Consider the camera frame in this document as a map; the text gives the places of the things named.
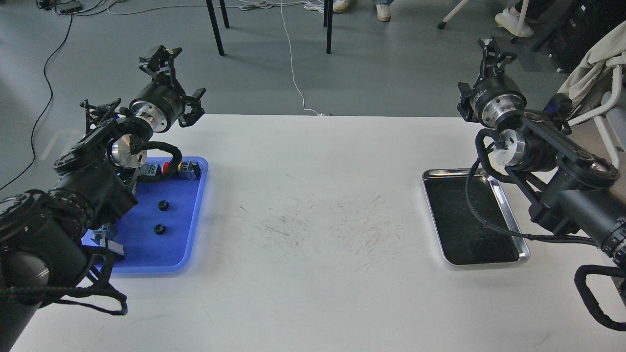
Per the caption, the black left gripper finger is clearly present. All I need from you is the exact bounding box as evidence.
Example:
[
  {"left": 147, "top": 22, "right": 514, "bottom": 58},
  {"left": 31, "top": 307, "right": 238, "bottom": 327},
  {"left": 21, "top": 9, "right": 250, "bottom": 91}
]
[
  {"left": 139, "top": 46, "right": 182, "bottom": 88},
  {"left": 178, "top": 88, "right": 206, "bottom": 128}
]

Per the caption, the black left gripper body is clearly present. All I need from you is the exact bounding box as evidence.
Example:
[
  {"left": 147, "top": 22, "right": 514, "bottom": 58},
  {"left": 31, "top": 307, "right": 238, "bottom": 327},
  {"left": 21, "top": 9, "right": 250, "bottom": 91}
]
[{"left": 129, "top": 82, "right": 185, "bottom": 133}]

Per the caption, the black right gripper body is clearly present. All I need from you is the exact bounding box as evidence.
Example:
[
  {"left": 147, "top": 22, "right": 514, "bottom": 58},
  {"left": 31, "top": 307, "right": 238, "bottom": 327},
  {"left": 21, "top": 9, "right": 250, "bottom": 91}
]
[{"left": 472, "top": 78, "right": 526, "bottom": 129}]

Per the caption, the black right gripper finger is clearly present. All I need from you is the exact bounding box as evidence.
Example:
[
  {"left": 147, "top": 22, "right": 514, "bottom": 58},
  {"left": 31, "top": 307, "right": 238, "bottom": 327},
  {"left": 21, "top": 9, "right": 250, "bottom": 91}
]
[
  {"left": 457, "top": 82, "right": 478, "bottom": 123},
  {"left": 477, "top": 37, "right": 518, "bottom": 83}
]

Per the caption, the black gear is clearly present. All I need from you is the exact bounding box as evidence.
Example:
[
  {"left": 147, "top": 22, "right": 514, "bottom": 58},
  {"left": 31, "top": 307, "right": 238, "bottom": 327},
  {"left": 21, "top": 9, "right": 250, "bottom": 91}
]
[
  {"left": 154, "top": 223, "right": 166, "bottom": 236},
  {"left": 157, "top": 200, "right": 170, "bottom": 211}
]

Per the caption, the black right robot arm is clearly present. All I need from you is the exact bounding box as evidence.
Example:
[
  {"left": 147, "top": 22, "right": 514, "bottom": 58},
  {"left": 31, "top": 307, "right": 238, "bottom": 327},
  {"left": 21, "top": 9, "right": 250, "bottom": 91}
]
[{"left": 457, "top": 38, "right": 626, "bottom": 331}]

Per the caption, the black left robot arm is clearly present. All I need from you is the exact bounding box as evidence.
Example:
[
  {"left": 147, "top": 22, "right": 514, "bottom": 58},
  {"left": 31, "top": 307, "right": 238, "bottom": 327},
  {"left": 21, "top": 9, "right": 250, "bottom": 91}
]
[{"left": 0, "top": 46, "right": 206, "bottom": 352}]

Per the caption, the blue plastic tray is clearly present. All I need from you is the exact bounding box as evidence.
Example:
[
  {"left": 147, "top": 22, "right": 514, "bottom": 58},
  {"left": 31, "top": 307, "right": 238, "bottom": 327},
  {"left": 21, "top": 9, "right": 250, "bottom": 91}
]
[{"left": 112, "top": 156, "right": 209, "bottom": 274}]

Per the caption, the silver metal tray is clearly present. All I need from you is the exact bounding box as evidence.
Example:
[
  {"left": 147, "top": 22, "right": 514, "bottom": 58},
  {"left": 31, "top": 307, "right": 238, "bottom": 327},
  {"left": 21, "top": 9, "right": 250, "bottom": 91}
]
[{"left": 422, "top": 169, "right": 530, "bottom": 269}]

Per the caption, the black chair leg left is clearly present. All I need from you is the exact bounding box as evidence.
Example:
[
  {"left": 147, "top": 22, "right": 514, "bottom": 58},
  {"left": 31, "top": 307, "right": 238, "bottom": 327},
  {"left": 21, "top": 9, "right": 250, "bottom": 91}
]
[{"left": 205, "top": 0, "right": 230, "bottom": 57}]

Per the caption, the black chair leg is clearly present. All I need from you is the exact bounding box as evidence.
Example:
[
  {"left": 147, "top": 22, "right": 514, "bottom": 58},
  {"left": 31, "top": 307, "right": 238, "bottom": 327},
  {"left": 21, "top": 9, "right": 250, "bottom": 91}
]
[
  {"left": 205, "top": 0, "right": 230, "bottom": 57},
  {"left": 323, "top": 0, "right": 334, "bottom": 54}
]

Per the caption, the beige cloth on chair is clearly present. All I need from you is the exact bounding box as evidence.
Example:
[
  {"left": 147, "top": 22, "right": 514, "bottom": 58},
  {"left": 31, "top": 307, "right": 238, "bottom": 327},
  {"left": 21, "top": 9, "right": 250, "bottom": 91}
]
[{"left": 558, "top": 22, "right": 626, "bottom": 108}]

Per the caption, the white shoe right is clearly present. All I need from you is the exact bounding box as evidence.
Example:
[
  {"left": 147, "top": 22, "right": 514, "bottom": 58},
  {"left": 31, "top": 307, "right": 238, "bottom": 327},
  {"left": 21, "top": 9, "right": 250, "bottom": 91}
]
[{"left": 375, "top": 3, "right": 391, "bottom": 22}]

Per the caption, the white shoe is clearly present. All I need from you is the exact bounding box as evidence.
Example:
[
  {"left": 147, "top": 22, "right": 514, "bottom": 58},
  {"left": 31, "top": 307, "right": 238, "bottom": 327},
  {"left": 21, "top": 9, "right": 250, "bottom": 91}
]
[
  {"left": 375, "top": 3, "right": 391, "bottom": 22},
  {"left": 332, "top": 0, "right": 352, "bottom": 14}
]

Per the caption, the white shoe left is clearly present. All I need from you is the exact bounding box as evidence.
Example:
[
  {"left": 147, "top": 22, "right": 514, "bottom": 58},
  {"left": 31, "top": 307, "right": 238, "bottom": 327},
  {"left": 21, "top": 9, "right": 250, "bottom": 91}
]
[{"left": 332, "top": 0, "right": 352, "bottom": 14}]

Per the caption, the black chair leg right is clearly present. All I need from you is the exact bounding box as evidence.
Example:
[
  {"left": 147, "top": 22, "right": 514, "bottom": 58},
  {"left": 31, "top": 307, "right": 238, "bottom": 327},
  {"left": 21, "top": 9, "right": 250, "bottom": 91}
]
[{"left": 323, "top": 0, "right": 334, "bottom": 54}]

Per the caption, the red push button switch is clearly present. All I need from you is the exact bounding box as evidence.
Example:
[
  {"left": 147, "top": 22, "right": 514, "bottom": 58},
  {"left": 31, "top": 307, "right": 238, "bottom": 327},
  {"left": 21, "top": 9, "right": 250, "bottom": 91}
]
[{"left": 169, "top": 162, "right": 201, "bottom": 181}]

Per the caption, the green push button switch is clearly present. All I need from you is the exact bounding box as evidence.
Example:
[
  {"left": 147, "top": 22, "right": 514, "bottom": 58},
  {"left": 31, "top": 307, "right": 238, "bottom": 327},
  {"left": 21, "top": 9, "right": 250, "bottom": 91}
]
[{"left": 139, "top": 163, "right": 162, "bottom": 176}]

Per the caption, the white chair frame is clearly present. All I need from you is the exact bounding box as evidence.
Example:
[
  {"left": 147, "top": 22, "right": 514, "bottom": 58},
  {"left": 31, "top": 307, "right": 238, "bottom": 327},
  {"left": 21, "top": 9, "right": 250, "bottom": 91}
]
[{"left": 569, "top": 63, "right": 624, "bottom": 168}]

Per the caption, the black cable on floor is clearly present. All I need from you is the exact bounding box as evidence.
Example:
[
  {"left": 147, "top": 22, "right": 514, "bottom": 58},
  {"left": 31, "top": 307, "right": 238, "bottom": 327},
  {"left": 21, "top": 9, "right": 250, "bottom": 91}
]
[{"left": 0, "top": 0, "right": 118, "bottom": 191}]

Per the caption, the white cable on floor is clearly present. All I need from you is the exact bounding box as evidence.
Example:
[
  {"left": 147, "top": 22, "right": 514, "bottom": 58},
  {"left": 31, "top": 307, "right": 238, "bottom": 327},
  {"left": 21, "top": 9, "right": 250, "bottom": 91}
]
[{"left": 239, "top": 0, "right": 331, "bottom": 117}]

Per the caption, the black switch with red tip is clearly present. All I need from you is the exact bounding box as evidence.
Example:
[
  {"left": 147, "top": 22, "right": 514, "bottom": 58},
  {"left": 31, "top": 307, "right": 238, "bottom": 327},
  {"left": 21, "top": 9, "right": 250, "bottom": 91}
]
[{"left": 91, "top": 223, "right": 125, "bottom": 260}]

